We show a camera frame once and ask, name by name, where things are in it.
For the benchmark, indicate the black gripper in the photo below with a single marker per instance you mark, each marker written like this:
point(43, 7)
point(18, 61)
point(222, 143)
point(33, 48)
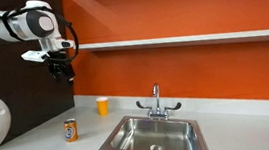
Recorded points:
point(57, 61)

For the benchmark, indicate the orange Fanta soda can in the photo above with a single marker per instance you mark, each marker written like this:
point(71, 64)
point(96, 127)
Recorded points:
point(70, 130)

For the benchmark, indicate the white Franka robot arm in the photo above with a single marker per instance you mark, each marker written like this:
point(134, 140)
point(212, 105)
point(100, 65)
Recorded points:
point(30, 24)

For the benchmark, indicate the dark brown cabinet panel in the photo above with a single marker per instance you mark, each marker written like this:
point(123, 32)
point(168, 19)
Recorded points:
point(22, 90)

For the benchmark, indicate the yellow paper cup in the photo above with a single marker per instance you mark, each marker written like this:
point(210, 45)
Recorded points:
point(102, 106)

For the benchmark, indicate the stainless steel sink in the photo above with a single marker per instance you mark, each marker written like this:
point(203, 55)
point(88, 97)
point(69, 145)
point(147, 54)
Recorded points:
point(154, 138)

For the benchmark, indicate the white counter backsplash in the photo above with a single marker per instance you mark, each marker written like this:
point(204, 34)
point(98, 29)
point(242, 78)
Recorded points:
point(211, 105)

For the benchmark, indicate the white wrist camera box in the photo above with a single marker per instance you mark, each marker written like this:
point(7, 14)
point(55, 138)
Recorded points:
point(33, 55)

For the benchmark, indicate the white wall shelf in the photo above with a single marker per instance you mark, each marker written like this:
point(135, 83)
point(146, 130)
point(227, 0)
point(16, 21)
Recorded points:
point(184, 41)

